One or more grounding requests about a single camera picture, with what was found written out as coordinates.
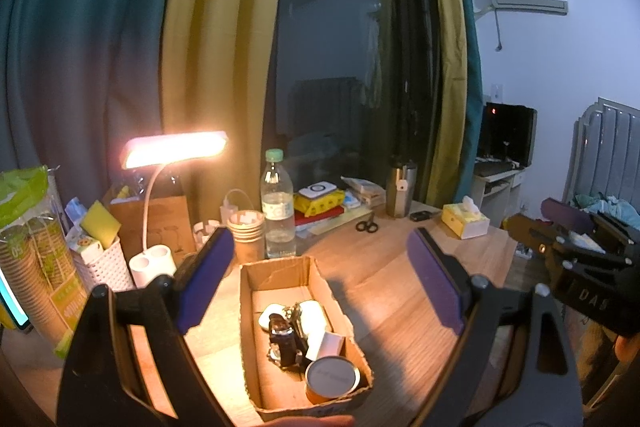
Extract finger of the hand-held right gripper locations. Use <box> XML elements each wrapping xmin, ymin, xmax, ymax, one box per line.
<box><xmin>505</xmin><ymin>213</ymin><xmax>568</xmax><ymax>258</ymax></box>
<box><xmin>541</xmin><ymin>198</ymin><xmax>598</xmax><ymax>233</ymax></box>

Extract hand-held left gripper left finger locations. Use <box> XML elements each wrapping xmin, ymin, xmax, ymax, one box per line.
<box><xmin>56</xmin><ymin>227</ymin><xmax>236</xmax><ymax>427</ymax></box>

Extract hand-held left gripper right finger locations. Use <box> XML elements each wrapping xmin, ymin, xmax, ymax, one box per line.
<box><xmin>406</xmin><ymin>228</ymin><xmax>585</xmax><ymax>427</ymax></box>

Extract white earbuds case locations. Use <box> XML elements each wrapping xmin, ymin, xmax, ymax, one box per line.
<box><xmin>259</xmin><ymin>303</ymin><xmax>288</xmax><ymax>333</ymax></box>

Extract brown leather strap wristwatch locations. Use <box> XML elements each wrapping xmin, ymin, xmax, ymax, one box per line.
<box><xmin>267</xmin><ymin>313</ymin><xmax>310</xmax><ymax>368</ymax></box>

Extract white plastic bottle green label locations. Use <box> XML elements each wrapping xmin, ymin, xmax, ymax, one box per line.
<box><xmin>298</xmin><ymin>300</ymin><xmax>333</xmax><ymax>348</ymax></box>

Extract small white square box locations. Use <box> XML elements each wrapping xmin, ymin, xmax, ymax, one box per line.
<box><xmin>305</xmin><ymin>331</ymin><xmax>346</xmax><ymax>362</ymax></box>

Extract cardboard box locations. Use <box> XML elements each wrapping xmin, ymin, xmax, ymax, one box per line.
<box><xmin>239</xmin><ymin>255</ymin><xmax>375</xmax><ymax>423</ymax></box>

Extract red metal can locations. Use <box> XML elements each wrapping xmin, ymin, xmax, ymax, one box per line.
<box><xmin>304</xmin><ymin>356</ymin><xmax>361</xmax><ymax>405</ymax></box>

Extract person's right hand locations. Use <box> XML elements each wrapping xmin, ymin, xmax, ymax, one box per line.
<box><xmin>615</xmin><ymin>336</ymin><xmax>640</xmax><ymax>364</ymax></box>

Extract person's left hand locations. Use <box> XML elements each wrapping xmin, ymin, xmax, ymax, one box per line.
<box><xmin>260</xmin><ymin>415</ymin><xmax>357</xmax><ymax>427</ymax></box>

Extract teal bed cloth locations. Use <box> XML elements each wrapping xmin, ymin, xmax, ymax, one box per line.
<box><xmin>572</xmin><ymin>193</ymin><xmax>637</xmax><ymax>228</ymax></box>

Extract floral print glass jar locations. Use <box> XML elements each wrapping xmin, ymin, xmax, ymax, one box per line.
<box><xmin>192</xmin><ymin>219</ymin><xmax>223</xmax><ymax>254</ymax></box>

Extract white computer desk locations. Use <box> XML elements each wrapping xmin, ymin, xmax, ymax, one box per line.
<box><xmin>472</xmin><ymin>159</ymin><xmax>527</xmax><ymax>228</ymax></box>

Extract stack of brown paper cups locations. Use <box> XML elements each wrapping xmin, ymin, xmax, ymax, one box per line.
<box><xmin>227</xmin><ymin>209</ymin><xmax>266</xmax><ymax>265</ymax></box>

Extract yellow tissue box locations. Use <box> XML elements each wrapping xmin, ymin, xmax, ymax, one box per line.
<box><xmin>441</xmin><ymin>196</ymin><xmax>491</xmax><ymax>240</ymax></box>

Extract brown cardboard lamp packaging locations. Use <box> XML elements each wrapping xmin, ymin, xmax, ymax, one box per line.
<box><xmin>107</xmin><ymin>196</ymin><xmax>197</xmax><ymax>258</ymax></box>

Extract grey folding panel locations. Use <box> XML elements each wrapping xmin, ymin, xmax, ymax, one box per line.
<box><xmin>565</xmin><ymin>97</ymin><xmax>640</xmax><ymax>212</ymax></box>

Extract stainless steel tumbler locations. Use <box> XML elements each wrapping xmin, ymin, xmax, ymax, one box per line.
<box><xmin>385</xmin><ymin>161</ymin><xmax>418</xmax><ymax>219</ymax></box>

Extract clear plastic water bottle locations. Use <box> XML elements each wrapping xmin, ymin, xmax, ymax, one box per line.
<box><xmin>260</xmin><ymin>148</ymin><xmax>296</xmax><ymax>259</ymax></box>

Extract black computer monitor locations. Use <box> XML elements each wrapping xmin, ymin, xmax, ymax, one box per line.
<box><xmin>482</xmin><ymin>103</ymin><xmax>538</xmax><ymax>168</ymax></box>

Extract white perforated plastic basket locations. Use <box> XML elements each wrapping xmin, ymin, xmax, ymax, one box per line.
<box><xmin>72</xmin><ymin>237</ymin><xmax>136</xmax><ymax>293</ymax></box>

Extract stack of books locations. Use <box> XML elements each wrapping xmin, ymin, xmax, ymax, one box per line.
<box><xmin>340</xmin><ymin>177</ymin><xmax>387</xmax><ymax>208</ymax></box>

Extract yellow green sponge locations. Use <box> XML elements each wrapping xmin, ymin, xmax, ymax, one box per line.
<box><xmin>81</xmin><ymin>201</ymin><xmax>122</xmax><ymax>250</ymax></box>

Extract red book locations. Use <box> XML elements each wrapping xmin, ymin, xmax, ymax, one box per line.
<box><xmin>295</xmin><ymin>207</ymin><xmax>347</xmax><ymax>229</ymax></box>

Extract white desk lamp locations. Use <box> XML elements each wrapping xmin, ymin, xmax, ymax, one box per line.
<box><xmin>121</xmin><ymin>131</ymin><xmax>230</xmax><ymax>290</ymax></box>

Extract yellow flat box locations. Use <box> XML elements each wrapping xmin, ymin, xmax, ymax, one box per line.
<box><xmin>294</xmin><ymin>189</ymin><xmax>346</xmax><ymax>215</ymax></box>

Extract white power bank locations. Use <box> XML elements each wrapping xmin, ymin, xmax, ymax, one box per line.
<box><xmin>299</xmin><ymin>182</ymin><xmax>337</xmax><ymax>198</ymax></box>

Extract bagged paper cups green label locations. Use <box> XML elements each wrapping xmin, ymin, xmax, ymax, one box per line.
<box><xmin>0</xmin><ymin>166</ymin><xmax>87</xmax><ymax>358</ymax></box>

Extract teal curtain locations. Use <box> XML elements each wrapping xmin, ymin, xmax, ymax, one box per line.
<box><xmin>0</xmin><ymin>0</ymin><xmax>193</xmax><ymax>228</ymax></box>
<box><xmin>445</xmin><ymin>0</ymin><xmax>485</xmax><ymax>178</ymax></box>

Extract yellow green curtain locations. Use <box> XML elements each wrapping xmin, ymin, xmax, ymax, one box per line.
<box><xmin>159</xmin><ymin>0</ymin><xmax>291</xmax><ymax>228</ymax></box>
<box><xmin>420</xmin><ymin>0</ymin><xmax>468</xmax><ymax>205</ymax></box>

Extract white air conditioner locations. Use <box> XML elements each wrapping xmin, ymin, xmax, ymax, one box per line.
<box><xmin>472</xmin><ymin>0</ymin><xmax>571</xmax><ymax>16</ymax></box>

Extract dark glass sliding door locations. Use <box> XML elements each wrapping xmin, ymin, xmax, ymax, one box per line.
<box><xmin>265</xmin><ymin>0</ymin><xmax>441</xmax><ymax>208</ymax></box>

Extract white charger with cable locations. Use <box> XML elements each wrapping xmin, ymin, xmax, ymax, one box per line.
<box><xmin>220</xmin><ymin>189</ymin><xmax>252</xmax><ymax>224</ymax></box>

